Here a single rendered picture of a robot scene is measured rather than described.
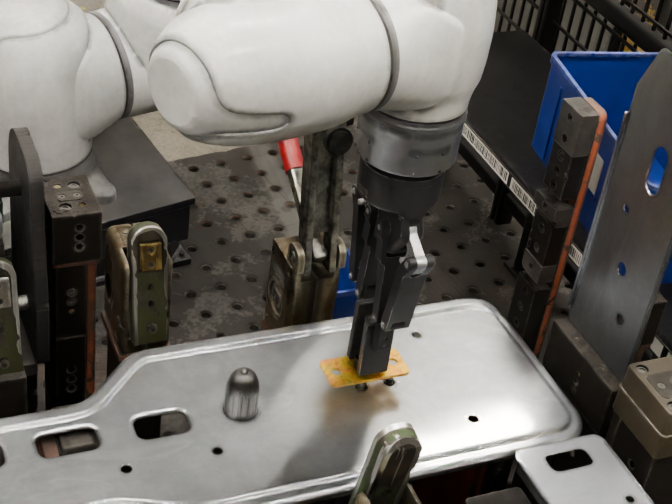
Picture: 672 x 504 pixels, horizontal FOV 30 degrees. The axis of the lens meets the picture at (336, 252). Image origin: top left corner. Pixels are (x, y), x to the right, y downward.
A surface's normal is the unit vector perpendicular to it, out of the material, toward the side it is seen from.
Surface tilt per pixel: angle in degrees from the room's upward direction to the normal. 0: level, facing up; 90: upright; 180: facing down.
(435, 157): 90
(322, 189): 81
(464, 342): 0
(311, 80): 75
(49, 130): 93
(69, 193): 0
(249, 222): 0
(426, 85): 103
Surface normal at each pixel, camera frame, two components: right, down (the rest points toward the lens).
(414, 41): 0.46, 0.22
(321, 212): 0.39, 0.45
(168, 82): -0.70, 0.39
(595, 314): -0.92, 0.13
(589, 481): 0.12, -0.81
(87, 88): 0.65, 0.46
